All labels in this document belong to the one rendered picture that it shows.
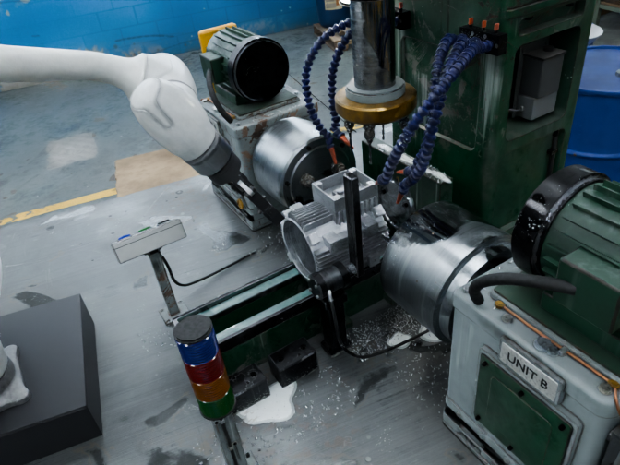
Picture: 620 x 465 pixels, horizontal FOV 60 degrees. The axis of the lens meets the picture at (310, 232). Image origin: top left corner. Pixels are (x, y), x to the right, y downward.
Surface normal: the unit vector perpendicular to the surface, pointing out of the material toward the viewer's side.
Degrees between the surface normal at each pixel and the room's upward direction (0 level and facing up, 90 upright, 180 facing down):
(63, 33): 90
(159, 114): 86
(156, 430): 0
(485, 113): 90
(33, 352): 2
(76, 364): 2
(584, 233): 49
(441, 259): 39
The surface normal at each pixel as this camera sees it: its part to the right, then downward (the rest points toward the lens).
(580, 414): -0.85, 0.37
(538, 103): 0.52, 0.45
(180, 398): -0.11, -0.80
